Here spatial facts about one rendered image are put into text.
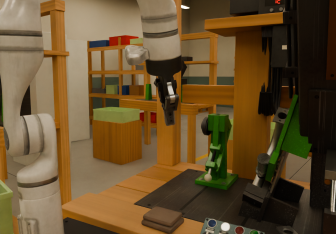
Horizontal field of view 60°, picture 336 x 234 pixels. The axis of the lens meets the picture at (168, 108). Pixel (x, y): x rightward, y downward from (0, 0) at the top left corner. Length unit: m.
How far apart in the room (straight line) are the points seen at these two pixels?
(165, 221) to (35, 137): 0.40
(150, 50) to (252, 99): 0.75
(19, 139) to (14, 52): 0.19
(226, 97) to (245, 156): 0.28
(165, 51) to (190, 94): 0.89
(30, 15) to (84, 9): 8.57
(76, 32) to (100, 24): 0.92
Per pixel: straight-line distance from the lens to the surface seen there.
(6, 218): 1.10
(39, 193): 0.75
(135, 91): 6.81
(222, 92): 1.38
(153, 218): 0.87
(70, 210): 1.02
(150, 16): 0.56
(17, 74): 0.69
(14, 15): 0.70
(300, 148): 0.88
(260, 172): 0.93
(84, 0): 9.33
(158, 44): 0.56
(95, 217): 0.95
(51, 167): 0.74
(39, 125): 0.72
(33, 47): 0.69
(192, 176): 1.26
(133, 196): 1.13
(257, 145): 1.27
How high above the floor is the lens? 1.32
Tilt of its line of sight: 7 degrees down
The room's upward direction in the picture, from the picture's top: straight up
